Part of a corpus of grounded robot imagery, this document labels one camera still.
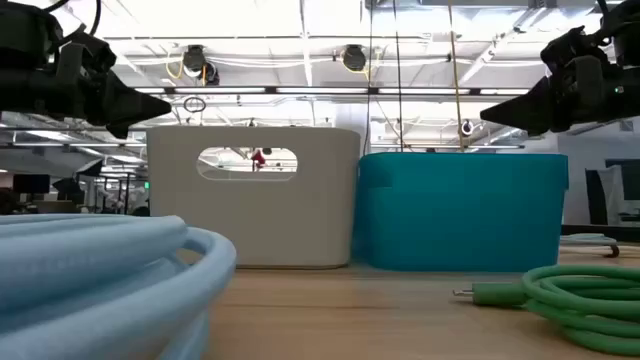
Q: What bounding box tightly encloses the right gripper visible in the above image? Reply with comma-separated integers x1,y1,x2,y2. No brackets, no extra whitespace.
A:
479,25,640,137

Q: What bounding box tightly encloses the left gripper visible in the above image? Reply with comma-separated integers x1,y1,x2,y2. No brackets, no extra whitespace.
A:
0,32,172,140

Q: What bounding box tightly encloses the pale blue cable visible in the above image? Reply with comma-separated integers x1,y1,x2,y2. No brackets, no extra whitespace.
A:
0,213,238,360

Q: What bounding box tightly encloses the green cable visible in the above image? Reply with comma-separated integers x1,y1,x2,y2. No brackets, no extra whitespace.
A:
452,264,640,357

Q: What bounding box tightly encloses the black upright panel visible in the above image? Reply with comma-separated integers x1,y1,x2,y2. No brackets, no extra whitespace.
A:
584,168,610,226

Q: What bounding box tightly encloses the black monitor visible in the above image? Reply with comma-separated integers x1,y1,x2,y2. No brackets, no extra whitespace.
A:
12,173,51,195

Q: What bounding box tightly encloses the teal plastic bin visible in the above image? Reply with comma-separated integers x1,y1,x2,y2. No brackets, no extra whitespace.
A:
351,152,570,274

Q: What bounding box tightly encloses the grey plastic bin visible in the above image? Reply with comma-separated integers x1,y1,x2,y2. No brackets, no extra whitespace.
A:
146,125,361,270

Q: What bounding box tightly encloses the long ceiling light bar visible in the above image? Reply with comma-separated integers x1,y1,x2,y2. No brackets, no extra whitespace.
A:
133,85,531,96

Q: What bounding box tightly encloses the yellow hanging cord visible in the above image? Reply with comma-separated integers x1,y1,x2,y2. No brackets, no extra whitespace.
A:
447,0,466,151

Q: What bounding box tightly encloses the black ceiling cable reel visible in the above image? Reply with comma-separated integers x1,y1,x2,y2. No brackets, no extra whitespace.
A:
341,44,369,73
181,44,221,86

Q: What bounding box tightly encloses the dark wall screen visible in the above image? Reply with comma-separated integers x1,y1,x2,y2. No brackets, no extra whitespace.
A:
604,158,640,202

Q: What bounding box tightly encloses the black hanging cable with coil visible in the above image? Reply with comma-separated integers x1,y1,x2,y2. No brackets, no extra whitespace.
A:
392,0,405,152

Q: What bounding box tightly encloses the thin black hanging cable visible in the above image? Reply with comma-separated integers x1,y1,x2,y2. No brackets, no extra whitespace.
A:
365,0,376,154

